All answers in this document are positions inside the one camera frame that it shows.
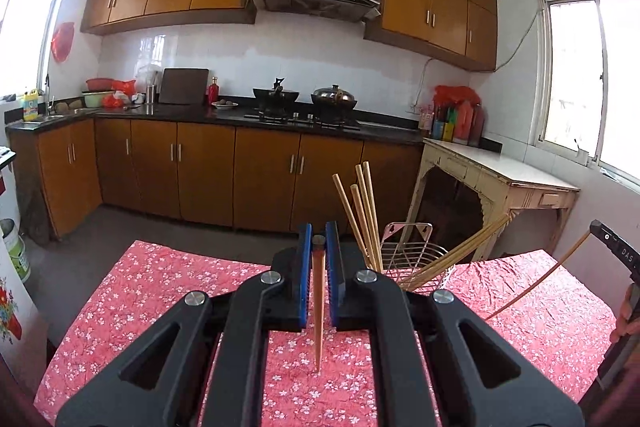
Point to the white appliance with flower sticker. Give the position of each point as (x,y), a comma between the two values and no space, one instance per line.
(10,307)

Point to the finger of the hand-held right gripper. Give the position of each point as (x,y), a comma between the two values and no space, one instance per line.
(620,249)

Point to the white and green bucket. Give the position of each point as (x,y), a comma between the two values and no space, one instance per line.
(15,252)

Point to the cream wooden side table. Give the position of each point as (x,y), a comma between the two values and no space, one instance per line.
(500,167)

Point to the red plastic bag over bottles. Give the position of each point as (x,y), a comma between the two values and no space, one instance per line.
(455,94)

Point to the yellow detergent bottle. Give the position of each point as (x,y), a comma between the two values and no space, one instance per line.
(30,107)

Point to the green basin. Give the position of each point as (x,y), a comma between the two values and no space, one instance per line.
(97,100)

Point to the black wok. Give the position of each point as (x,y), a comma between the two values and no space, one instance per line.
(276,96)

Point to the window by sink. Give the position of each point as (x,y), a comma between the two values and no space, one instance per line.
(30,7)

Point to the red bottle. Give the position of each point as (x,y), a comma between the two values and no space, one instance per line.
(213,93)

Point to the red plastic bag by basins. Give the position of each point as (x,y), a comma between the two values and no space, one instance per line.
(124,87)

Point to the wooden chopstick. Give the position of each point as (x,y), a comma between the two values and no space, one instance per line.
(354,193)
(450,253)
(450,260)
(450,256)
(540,274)
(339,184)
(318,307)
(450,263)
(367,172)
(359,174)

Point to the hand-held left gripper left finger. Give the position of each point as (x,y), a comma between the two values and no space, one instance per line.
(306,277)

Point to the plate with food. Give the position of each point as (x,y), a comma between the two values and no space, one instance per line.
(225,105)

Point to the black kitchen countertop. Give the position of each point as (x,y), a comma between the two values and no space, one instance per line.
(190,112)

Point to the sink faucet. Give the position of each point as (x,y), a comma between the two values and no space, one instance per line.
(48,97)

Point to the kitchen sink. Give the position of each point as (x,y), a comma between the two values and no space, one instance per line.
(50,119)

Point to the red basin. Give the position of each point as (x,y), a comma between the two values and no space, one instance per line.
(100,84)

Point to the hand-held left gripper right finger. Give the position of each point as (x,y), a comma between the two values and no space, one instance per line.
(334,277)

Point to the lower wooden kitchen cabinets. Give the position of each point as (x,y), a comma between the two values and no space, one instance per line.
(210,172)

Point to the person's right hand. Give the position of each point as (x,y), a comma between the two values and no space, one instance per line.
(631,319)

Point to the red bag hanging on wall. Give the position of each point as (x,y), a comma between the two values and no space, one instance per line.
(62,42)

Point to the gas stove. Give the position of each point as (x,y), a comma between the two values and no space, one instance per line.
(300,119)

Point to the sliding window by side table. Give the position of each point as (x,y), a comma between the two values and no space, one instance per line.
(575,72)

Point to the red floral tablecloth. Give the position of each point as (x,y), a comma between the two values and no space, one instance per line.
(150,297)

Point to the dark pot with lid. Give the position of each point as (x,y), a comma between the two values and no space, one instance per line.
(334,99)

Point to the dark cutting board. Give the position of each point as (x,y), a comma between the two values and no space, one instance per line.
(182,87)

